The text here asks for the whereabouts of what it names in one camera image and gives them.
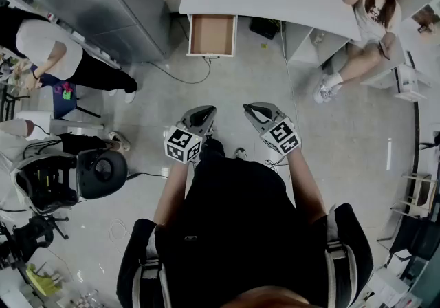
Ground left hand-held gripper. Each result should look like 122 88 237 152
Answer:
164 105 218 165

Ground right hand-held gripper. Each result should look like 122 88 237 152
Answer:
243 102 303 157

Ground white drawer with wooden bottom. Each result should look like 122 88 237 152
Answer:
186 13 239 58

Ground person's left forearm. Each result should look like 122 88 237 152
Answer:
152 159 190 229

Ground person's right forearm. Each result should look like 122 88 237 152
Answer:
286 146 328 226

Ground person's black trousers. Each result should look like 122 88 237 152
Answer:
194 137 227 172

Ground white desk side cabinet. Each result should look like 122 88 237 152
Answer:
285 21 351 67

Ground black bag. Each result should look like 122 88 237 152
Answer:
248 16 281 41

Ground person's black shirt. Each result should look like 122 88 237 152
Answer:
115 157 375 308

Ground blue chair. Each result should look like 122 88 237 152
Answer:
51 80 102 120

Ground white shelf unit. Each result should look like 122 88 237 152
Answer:
360 61 432 103

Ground grey metal cabinet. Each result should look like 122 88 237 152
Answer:
14 0 172 66

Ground wooden chair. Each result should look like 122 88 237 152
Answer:
390 171 440 219

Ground black chair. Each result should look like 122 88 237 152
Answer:
377 212 440 268

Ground black office chair base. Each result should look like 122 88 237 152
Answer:
0 212 70 268

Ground yellow-green tool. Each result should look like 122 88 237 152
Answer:
25 263 63 298

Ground black floor cable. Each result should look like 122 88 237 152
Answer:
146 56 212 85

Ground thin white coiled cable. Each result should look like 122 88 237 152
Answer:
108 218 132 253

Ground grey harness strap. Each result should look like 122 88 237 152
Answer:
131 227 173 308
324 205 359 308

